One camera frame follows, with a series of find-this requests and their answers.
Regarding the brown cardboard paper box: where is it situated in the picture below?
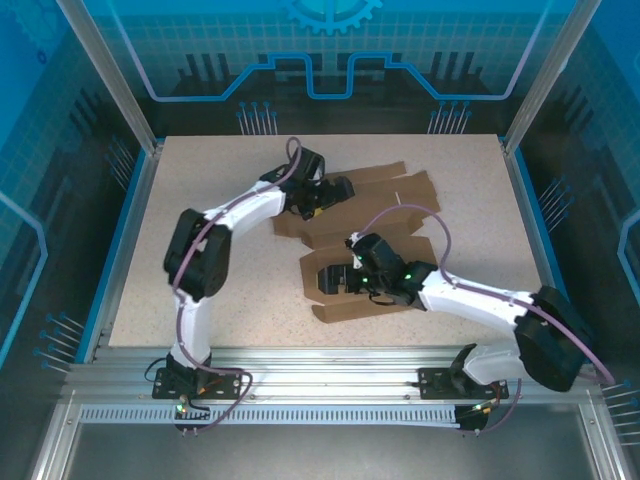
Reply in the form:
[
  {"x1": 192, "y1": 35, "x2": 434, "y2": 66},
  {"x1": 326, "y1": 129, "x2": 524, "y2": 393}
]
[{"x1": 272, "y1": 159, "x2": 444, "y2": 326}]

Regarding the grey metal shelf plate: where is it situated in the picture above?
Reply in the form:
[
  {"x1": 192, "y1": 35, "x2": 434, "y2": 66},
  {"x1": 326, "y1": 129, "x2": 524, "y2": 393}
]
[{"x1": 64, "y1": 424, "x2": 601, "y2": 480}]

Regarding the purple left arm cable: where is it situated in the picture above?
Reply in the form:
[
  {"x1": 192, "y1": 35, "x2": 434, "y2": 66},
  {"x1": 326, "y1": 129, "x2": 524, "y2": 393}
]
[{"x1": 169, "y1": 135, "x2": 306, "y2": 435}]

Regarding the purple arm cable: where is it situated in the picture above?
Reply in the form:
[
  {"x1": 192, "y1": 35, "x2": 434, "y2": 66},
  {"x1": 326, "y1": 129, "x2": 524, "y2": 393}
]
[
  {"x1": 357, "y1": 203, "x2": 616, "y2": 436},
  {"x1": 169, "y1": 135, "x2": 306, "y2": 435}
]

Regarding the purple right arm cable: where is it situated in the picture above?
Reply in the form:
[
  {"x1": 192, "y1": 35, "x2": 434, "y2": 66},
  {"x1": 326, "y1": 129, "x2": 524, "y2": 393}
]
[{"x1": 357, "y1": 203, "x2": 616, "y2": 436}]

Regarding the long aluminium frame rail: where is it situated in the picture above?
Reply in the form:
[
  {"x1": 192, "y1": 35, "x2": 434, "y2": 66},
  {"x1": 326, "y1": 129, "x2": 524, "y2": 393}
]
[{"x1": 62, "y1": 344, "x2": 609, "y2": 407}]

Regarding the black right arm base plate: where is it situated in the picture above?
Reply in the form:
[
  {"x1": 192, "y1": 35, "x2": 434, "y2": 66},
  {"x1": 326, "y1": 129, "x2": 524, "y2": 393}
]
[{"x1": 417, "y1": 366, "x2": 509, "y2": 401}]

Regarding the slotted grey cable duct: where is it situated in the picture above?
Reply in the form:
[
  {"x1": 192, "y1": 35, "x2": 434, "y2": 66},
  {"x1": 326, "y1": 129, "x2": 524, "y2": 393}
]
[{"x1": 79, "y1": 405, "x2": 461, "y2": 427}]

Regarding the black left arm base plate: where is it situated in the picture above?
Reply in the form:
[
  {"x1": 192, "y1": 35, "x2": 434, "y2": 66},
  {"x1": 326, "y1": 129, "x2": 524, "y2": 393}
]
[{"x1": 152, "y1": 366, "x2": 245, "y2": 401}]

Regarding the blue aluminium table side rail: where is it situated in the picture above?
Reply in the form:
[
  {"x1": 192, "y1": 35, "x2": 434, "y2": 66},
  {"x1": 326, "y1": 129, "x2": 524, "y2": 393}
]
[
  {"x1": 499, "y1": 134, "x2": 591, "y2": 364},
  {"x1": 74, "y1": 139, "x2": 166, "y2": 364}
]

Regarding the black cable connector bracket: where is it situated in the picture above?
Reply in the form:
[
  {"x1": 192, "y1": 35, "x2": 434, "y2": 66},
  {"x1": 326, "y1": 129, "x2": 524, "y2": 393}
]
[
  {"x1": 172, "y1": 402, "x2": 212, "y2": 437},
  {"x1": 455, "y1": 399, "x2": 490, "y2": 437}
]

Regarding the aluminium corner post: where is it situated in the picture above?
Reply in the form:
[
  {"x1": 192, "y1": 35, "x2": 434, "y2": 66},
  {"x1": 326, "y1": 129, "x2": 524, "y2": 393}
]
[
  {"x1": 55, "y1": 0, "x2": 165, "y2": 156},
  {"x1": 501, "y1": 0, "x2": 602, "y2": 156}
]

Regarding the slanted aluminium frame bar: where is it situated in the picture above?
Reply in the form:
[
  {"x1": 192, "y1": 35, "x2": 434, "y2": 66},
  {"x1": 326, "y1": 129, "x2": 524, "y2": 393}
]
[
  {"x1": 28, "y1": 402, "x2": 84, "y2": 480},
  {"x1": 579, "y1": 402, "x2": 632, "y2": 480}
]

